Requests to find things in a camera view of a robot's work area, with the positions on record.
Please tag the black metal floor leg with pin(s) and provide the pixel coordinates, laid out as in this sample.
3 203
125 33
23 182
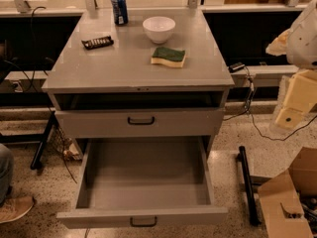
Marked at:
253 214

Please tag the grey closed middle drawer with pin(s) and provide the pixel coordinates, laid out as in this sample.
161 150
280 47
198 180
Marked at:
140 123

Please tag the black left stand leg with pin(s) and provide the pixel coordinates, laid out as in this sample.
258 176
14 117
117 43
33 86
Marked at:
40 138

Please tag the white bowl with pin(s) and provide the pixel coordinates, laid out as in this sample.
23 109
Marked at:
159 29

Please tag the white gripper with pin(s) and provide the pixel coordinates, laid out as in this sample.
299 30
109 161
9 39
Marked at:
303 42

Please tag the dark snack bar packet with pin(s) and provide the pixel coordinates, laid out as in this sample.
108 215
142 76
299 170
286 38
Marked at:
98 43

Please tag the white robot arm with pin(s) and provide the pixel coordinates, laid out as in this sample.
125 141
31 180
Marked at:
299 44

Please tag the tan shoe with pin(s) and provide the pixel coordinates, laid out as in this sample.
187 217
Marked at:
15 208

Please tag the green and yellow sponge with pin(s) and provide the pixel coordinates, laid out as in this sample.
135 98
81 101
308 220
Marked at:
168 57

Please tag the cardboard box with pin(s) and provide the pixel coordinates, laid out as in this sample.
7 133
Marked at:
280 197

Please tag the black power adapter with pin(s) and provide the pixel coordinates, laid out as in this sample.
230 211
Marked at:
236 67

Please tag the grey drawer cabinet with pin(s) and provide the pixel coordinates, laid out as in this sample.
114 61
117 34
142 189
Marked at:
121 76

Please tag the blue soda can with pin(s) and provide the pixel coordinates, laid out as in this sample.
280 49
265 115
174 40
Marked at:
120 12

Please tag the grey open lower drawer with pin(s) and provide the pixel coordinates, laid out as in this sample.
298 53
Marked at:
144 182

